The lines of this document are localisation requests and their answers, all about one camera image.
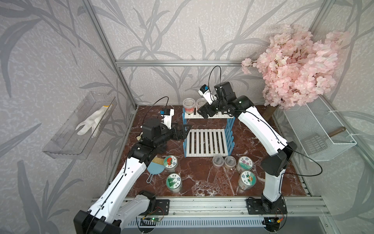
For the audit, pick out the flower label jar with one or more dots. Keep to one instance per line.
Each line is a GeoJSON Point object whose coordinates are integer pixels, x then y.
{"type": "Point", "coordinates": [244, 164]}
{"type": "Point", "coordinates": [247, 180]}

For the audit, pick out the clear plastic seed container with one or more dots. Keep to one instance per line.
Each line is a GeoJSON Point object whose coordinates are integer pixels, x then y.
{"type": "Point", "coordinates": [218, 161]}

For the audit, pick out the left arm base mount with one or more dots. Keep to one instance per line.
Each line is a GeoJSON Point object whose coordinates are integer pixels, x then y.
{"type": "Point", "coordinates": [157, 207]}

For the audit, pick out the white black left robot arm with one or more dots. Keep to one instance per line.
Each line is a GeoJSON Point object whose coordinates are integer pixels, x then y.
{"type": "Point", "coordinates": [107, 215]}

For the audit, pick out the green tree label jar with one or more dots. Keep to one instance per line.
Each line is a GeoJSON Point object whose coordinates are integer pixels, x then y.
{"type": "Point", "coordinates": [174, 183]}

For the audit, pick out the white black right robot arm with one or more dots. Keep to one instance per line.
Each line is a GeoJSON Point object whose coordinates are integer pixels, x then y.
{"type": "Point", "coordinates": [278, 149]}

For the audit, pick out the blue and white wooden shelf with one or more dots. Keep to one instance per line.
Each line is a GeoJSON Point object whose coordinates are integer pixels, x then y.
{"type": "Point", "coordinates": [210, 142]}

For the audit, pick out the flower label jar right front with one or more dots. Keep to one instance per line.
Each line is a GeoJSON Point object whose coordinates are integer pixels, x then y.
{"type": "Point", "coordinates": [247, 180]}

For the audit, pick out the aluminium front rail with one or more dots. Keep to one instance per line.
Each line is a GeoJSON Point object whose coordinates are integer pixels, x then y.
{"type": "Point", "coordinates": [237, 207]}

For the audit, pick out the white glove in tray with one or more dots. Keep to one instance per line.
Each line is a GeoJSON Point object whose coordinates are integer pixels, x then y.
{"type": "Point", "coordinates": [92, 122]}

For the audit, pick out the white wire mesh basket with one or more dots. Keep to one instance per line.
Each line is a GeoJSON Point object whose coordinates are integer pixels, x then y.
{"type": "Point", "coordinates": [312, 123]}

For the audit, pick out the clear lidded seed container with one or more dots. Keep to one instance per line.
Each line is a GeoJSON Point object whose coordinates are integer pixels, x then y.
{"type": "Point", "coordinates": [200, 102]}

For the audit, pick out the wooden handled brush in basket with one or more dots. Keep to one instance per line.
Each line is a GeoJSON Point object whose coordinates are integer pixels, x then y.
{"type": "Point", "coordinates": [337, 131]}

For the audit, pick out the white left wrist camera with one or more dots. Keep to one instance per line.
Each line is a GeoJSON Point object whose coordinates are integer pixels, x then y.
{"type": "Point", "coordinates": [167, 115]}

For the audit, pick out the flower label jar right rear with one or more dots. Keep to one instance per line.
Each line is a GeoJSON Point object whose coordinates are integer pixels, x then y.
{"type": "Point", "coordinates": [244, 164]}

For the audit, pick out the red strawberry label jar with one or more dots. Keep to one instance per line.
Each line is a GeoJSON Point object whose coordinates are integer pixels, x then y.
{"type": "Point", "coordinates": [170, 163]}

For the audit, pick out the clear acrylic wall tray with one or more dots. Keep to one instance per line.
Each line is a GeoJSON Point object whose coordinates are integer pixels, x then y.
{"type": "Point", "coordinates": [66, 144]}

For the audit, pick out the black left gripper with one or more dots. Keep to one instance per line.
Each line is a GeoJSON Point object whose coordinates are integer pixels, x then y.
{"type": "Point", "coordinates": [181, 135]}

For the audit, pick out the clear container red seed packet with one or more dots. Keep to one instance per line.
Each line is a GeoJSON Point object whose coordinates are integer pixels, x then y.
{"type": "Point", "coordinates": [189, 105]}

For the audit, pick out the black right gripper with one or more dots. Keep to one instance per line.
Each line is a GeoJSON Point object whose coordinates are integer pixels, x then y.
{"type": "Point", "coordinates": [207, 107]}

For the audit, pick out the pink blossom artificial tree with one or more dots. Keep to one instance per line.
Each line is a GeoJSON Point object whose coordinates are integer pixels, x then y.
{"type": "Point", "coordinates": [297, 70]}

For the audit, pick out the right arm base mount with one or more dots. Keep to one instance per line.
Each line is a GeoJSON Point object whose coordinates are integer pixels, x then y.
{"type": "Point", "coordinates": [263, 206]}

